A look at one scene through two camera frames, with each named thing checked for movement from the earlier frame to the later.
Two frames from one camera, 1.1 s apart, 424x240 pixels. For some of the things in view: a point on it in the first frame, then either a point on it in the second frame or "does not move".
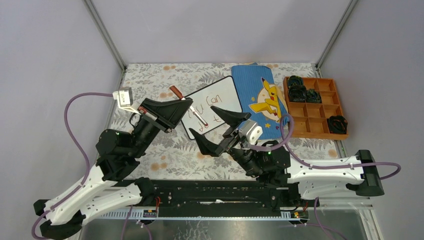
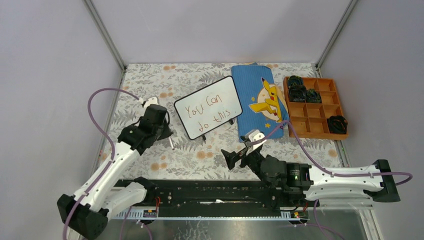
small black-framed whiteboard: (222, 94) does not move
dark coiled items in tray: (297, 93) does not move
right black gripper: (209, 148) to (231, 158)
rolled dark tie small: (313, 96) does not move
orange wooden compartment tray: (310, 119) does not move
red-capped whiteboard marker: (182, 98) to (171, 144)
